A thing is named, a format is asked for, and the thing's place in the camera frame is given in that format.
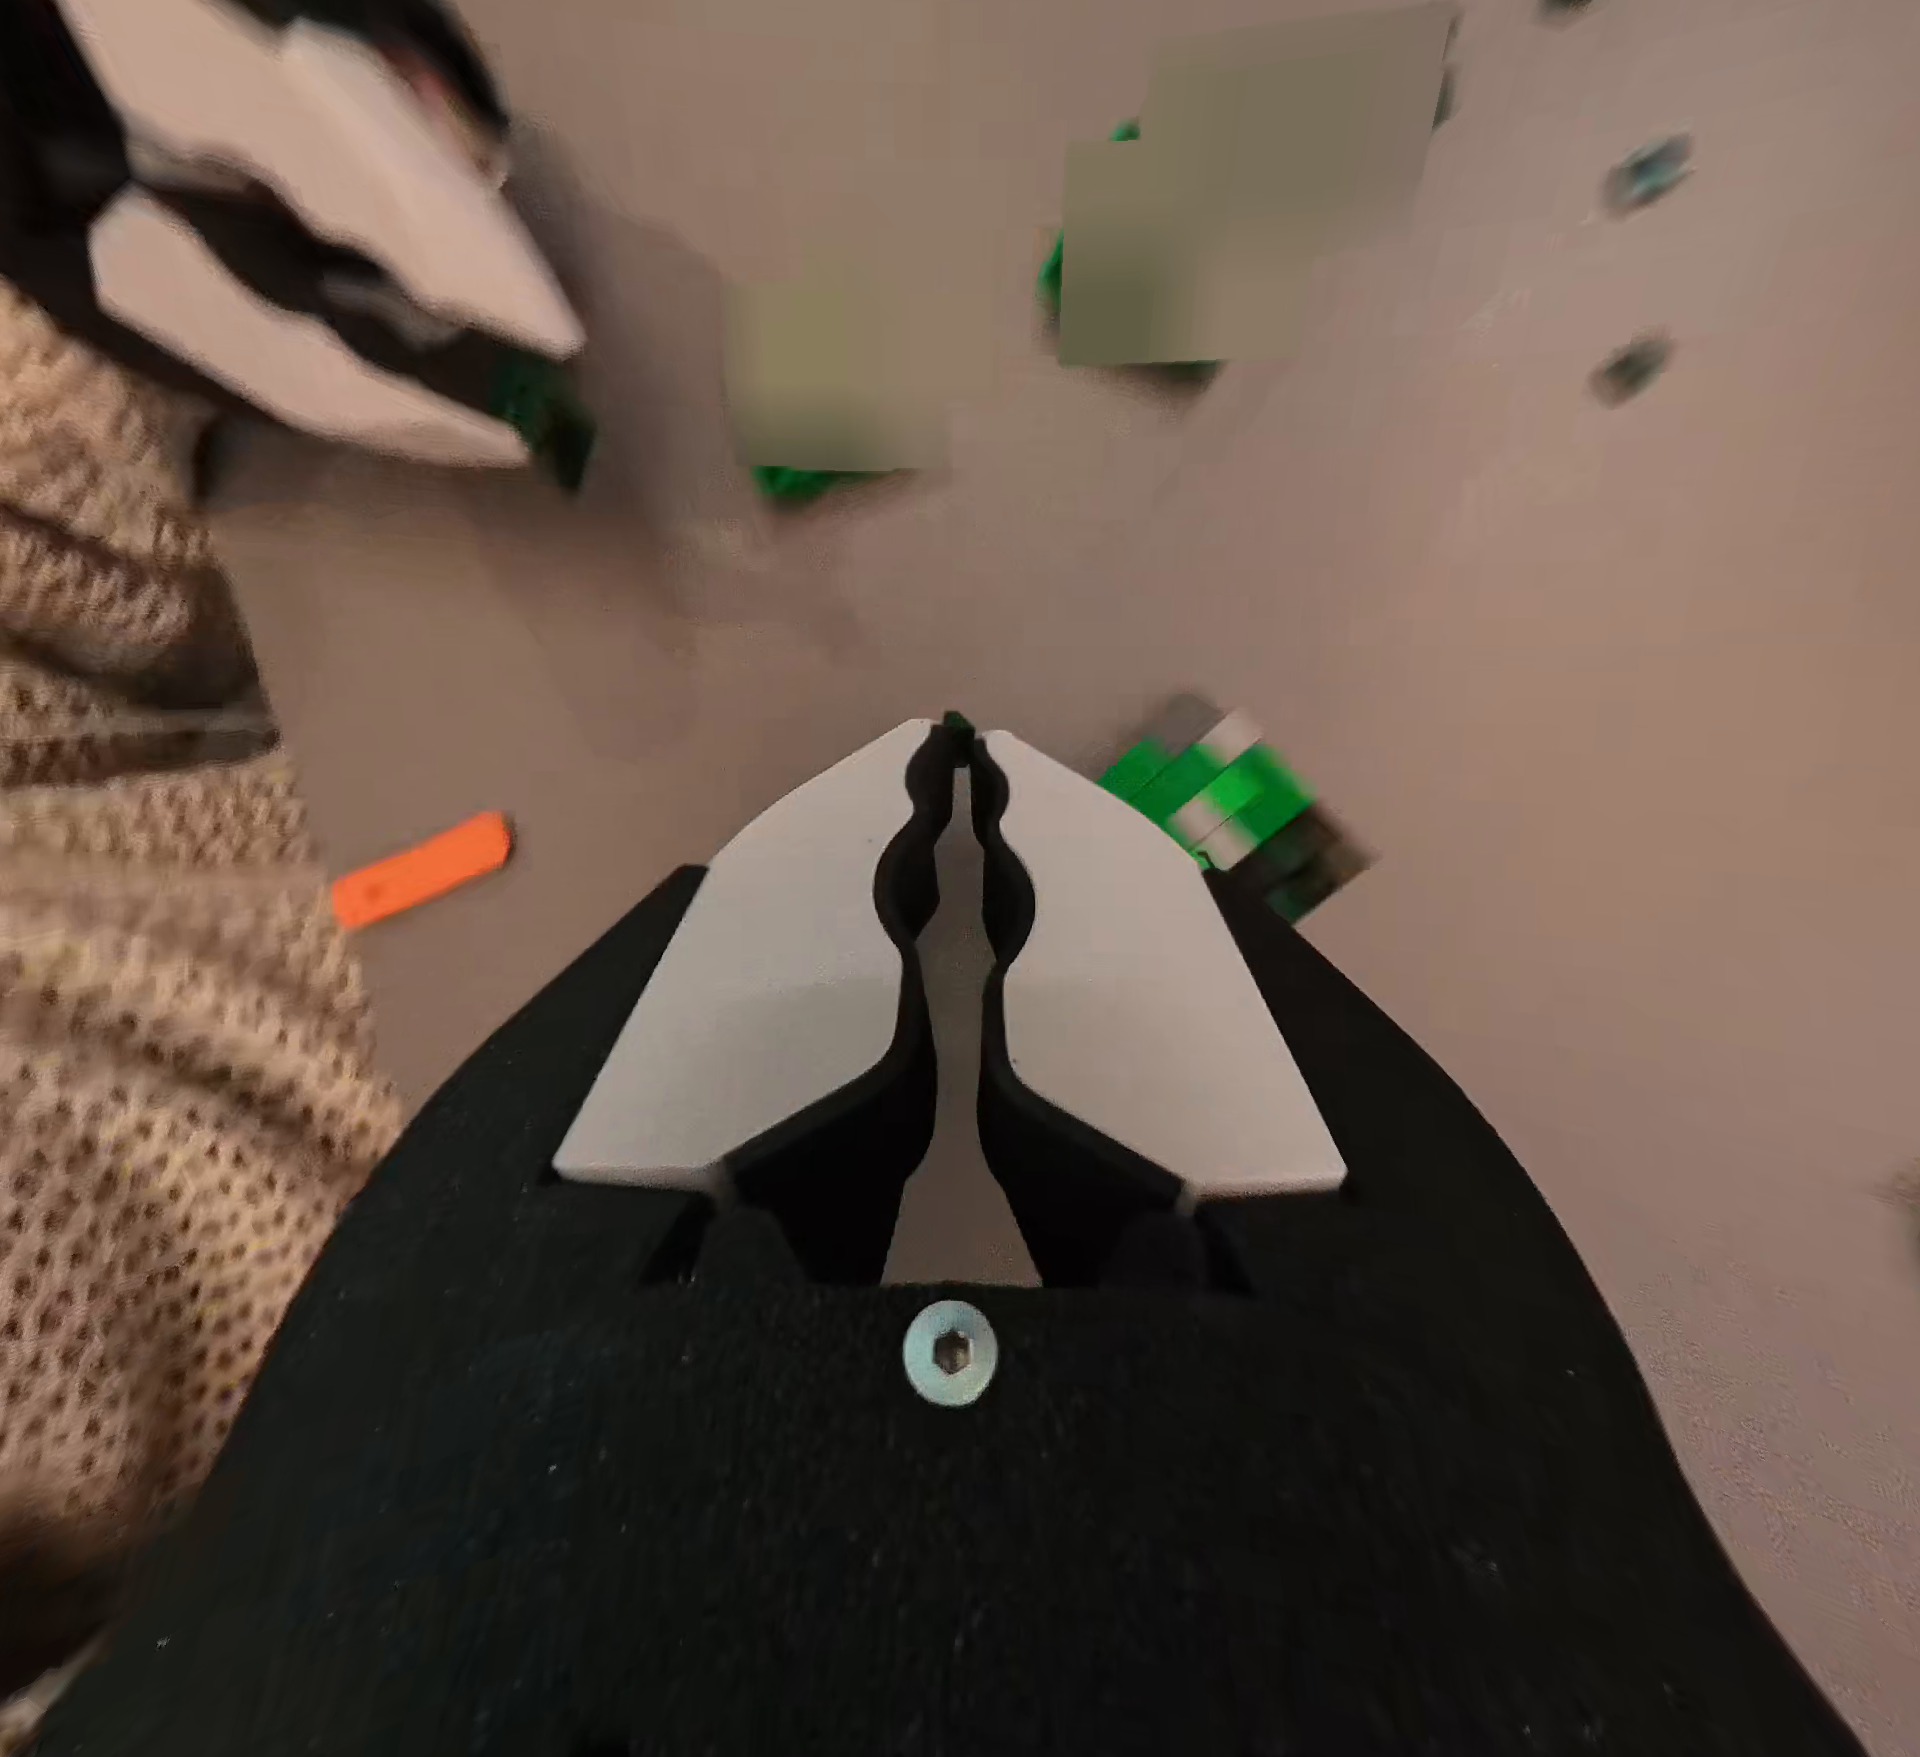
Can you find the green brick build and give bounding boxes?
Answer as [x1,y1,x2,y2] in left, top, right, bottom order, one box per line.
[1034,115,1456,391]

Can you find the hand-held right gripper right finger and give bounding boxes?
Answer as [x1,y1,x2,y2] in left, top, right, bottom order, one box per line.
[972,727,1349,1204]

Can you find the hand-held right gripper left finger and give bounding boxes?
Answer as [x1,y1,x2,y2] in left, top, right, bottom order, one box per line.
[552,718,942,1206]

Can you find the orange brick separator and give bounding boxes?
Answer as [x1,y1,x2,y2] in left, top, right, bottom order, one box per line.
[325,810,517,932]

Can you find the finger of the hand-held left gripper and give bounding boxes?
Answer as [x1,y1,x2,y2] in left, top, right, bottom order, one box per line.
[92,190,534,469]
[36,0,588,364]

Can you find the small green brick assembly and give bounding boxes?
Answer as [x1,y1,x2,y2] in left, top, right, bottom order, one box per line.
[1094,693,1376,928]

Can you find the dark green brick plate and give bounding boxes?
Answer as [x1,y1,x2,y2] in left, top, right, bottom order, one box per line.
[487,348,602,493]

